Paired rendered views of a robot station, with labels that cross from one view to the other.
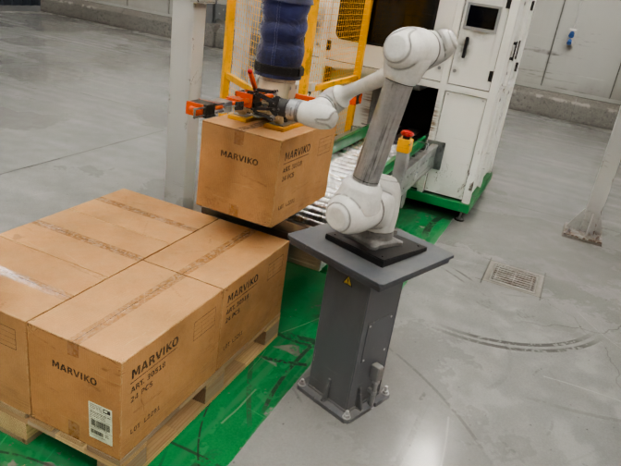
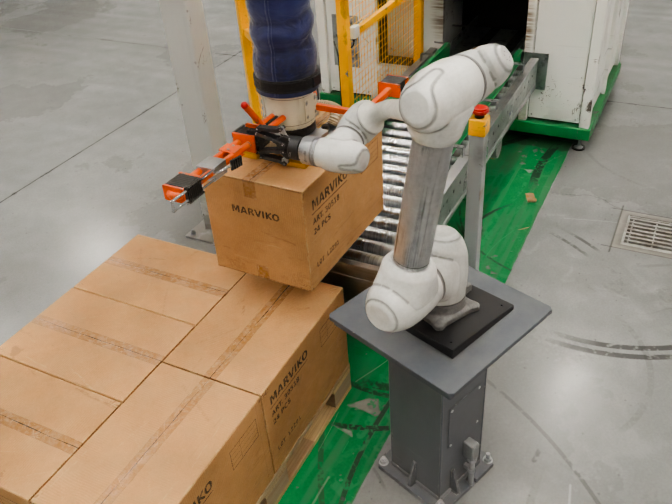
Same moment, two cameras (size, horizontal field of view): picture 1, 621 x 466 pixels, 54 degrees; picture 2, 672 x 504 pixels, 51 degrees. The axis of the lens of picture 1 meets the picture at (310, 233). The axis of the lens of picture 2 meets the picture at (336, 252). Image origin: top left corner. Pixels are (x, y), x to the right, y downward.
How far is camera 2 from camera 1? 0.77 m
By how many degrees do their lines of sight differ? 14
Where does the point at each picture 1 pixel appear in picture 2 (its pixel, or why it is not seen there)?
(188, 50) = (185, 26)
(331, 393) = (419, 476)
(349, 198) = (392, 291)
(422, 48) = (455, 101)
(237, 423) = not seen: outside the picture
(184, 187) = not seen: hidden behind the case
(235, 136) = (244, 188)
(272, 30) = (264, 37)
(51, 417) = not seen: outside the picture
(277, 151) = (299, 204)
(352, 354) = (435, 442)
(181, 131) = (201, 126)
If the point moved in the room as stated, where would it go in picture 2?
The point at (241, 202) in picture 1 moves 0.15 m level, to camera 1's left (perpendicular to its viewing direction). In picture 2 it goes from (270, 263) to (229, 263)
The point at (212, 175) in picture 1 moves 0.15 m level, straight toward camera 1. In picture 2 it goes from (228, 233) to (226, 257)
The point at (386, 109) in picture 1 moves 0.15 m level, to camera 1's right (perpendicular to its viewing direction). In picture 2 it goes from (420, 180) to (484, 180)
